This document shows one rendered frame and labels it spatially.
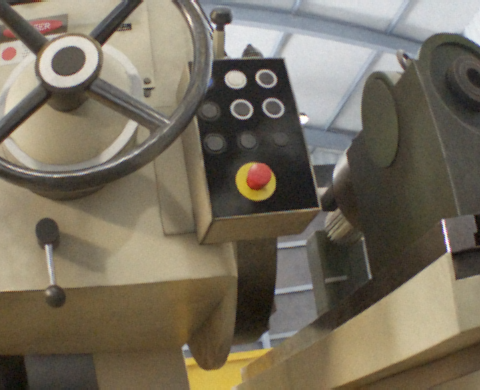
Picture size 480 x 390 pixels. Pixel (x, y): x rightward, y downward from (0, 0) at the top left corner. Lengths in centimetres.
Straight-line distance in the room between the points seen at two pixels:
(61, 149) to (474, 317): 58
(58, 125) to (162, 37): 31
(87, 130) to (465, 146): 50
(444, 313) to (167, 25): 69
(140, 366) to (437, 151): 98
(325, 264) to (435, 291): 74
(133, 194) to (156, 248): 8
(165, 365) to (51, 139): 83
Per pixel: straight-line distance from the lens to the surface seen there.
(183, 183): 109
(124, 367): 167
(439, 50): 104
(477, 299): 82
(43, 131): 98
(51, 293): 98
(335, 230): 150
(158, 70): 117
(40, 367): 167
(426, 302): 86
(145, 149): 84
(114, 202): 107
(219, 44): 122
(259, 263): 125
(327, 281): 154
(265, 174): 97
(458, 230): 87
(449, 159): 91
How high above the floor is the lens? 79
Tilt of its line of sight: 19 degrees up
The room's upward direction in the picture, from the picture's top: 10 degrees counter-clockwise
